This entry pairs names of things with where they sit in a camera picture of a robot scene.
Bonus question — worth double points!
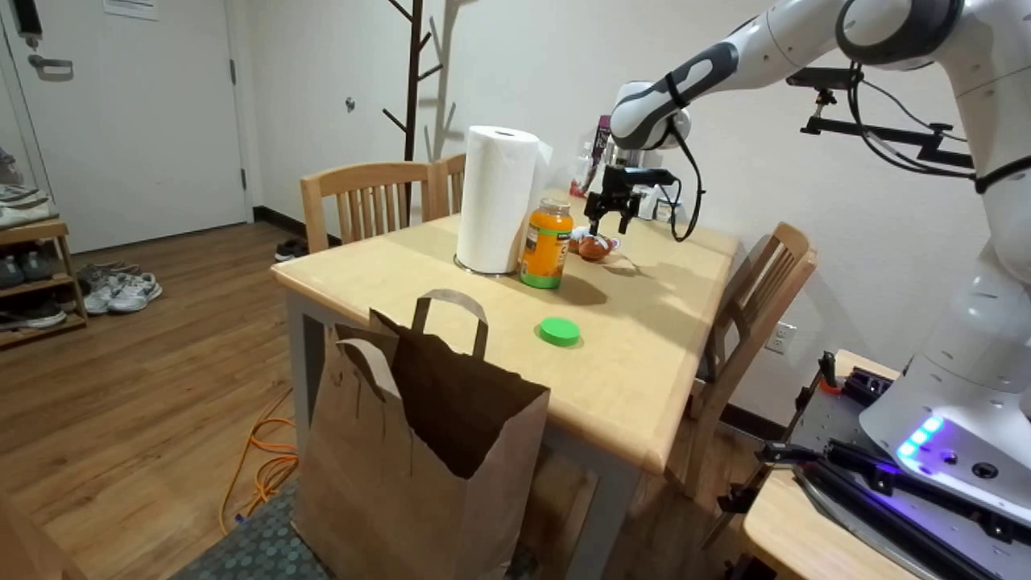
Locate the green plastic lid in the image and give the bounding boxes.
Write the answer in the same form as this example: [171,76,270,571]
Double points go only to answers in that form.
[536,311,583,348]

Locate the orange extension cable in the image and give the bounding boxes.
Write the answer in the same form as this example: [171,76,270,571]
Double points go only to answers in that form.
[220,413,304,534]

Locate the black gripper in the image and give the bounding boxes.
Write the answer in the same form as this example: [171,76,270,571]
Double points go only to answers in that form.
[583,158,679,239]

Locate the orange juice bottle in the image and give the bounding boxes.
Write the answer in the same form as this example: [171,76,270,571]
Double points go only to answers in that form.
[515,204,576,293]

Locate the dark wooden coat rack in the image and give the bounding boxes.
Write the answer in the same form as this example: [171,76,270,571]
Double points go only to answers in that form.
[382,0,481,230]

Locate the brown paper bag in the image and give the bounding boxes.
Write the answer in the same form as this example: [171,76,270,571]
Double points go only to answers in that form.
[289,288,554,580]

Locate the black camera mount rod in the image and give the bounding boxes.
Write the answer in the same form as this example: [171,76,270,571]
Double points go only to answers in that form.
[784,63,975,174]

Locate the white paper towel roll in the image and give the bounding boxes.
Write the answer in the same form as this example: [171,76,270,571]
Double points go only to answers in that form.
[455,122,546,278]

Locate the grey robot mounting plate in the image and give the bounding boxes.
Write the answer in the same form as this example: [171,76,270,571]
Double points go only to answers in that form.
[791,361,1031,580]

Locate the blue-grey patterned rug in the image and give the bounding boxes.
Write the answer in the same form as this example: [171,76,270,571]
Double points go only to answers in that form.
[171,487,336,580]

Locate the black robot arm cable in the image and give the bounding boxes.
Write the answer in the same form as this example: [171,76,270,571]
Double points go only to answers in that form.
[661,114,708,246]

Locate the dog print snack packet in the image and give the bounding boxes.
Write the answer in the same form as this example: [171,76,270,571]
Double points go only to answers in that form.
[567,226,620,264]

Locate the white sneaker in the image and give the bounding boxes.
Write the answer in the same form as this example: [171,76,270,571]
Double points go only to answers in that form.
[78,261,132,303]
[103,269,167,319]

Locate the wooden shoe rack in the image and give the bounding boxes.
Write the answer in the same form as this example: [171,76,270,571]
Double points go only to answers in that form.
[0,212,89,351]

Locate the white wall outlet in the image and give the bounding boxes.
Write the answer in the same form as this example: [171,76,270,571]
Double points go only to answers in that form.
[767,319,798,361]

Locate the light wooden slat-back chair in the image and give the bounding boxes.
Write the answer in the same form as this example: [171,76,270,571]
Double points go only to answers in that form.
[296,158,436,253]
[669,220,822,510]
[420,150,470,226]

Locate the white room door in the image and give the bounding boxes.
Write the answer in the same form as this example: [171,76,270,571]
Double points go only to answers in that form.
[0,0,253,253]

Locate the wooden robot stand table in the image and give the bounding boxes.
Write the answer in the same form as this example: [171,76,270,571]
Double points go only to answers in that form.
[738,348,922,580]

